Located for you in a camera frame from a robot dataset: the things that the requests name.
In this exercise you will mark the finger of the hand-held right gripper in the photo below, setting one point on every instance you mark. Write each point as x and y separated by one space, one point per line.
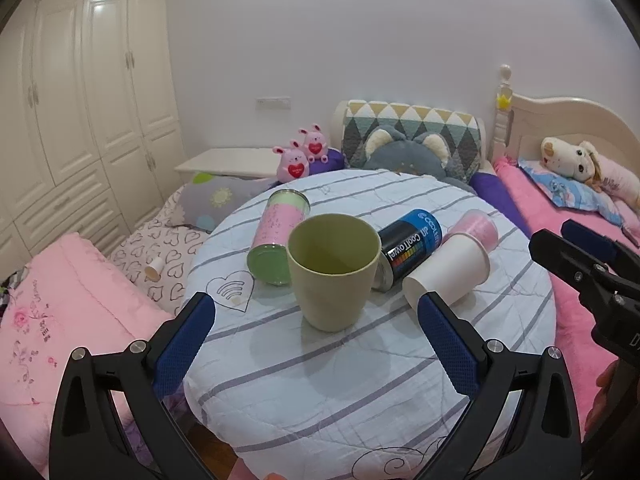
565 257
587 236

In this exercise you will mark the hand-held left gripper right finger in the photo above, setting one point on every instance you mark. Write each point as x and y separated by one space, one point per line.
447 345

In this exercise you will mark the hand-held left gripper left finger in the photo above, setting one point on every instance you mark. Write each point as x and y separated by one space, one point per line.
181 347

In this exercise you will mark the white paper cup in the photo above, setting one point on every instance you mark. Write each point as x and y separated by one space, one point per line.
450 272

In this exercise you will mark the pink paper cup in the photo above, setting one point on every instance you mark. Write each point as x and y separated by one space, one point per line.
475 227

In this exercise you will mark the light green plastic cup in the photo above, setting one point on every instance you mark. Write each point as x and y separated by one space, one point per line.
331 275

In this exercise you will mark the person's right hand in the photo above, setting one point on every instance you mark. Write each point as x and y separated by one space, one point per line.
607 380

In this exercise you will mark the pink bed sheet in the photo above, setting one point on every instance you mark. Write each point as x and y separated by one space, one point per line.
560 270

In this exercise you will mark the blue cartoon pillow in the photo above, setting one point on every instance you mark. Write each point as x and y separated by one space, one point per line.
575 192

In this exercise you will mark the pink printed pillow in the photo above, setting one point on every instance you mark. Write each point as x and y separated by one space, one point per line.
617 175

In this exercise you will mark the white dog plush toy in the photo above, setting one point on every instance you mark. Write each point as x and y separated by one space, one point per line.
567 157

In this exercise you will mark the small white cylinder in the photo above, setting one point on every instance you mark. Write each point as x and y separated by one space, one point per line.
153 268

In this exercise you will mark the purple cushion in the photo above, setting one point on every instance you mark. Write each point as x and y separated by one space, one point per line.
497 200

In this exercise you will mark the striped white tablecloth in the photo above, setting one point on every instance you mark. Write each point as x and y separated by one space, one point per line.
350 385

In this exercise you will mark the black and blue can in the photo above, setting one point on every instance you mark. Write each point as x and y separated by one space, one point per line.
407 245

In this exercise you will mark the cream bed headboard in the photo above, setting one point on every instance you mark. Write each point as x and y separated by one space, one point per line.
560 120

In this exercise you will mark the pink floral quilt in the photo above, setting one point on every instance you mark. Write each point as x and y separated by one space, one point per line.
55 320

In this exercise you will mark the green and pink can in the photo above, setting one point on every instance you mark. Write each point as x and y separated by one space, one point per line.
276 237

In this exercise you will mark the grey flower pillow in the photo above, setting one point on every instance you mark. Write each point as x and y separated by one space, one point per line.
225 199

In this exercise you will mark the yellow crown sticker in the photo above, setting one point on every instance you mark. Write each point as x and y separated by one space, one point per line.
503 100

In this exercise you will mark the triangle patterned headboard cushion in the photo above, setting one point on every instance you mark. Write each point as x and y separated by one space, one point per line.
450 125

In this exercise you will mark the grey cat plush cushion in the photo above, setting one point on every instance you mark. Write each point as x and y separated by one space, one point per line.
410 156

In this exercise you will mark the white nightstand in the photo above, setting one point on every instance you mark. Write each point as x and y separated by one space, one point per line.
230 162

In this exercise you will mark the pink rabbit plush toy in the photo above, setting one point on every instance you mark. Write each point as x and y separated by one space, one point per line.
294 164
315 146

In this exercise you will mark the white wardrobe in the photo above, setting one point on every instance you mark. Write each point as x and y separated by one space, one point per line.
75 95

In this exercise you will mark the white wall socket panel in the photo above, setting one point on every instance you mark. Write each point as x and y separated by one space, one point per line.
273 103

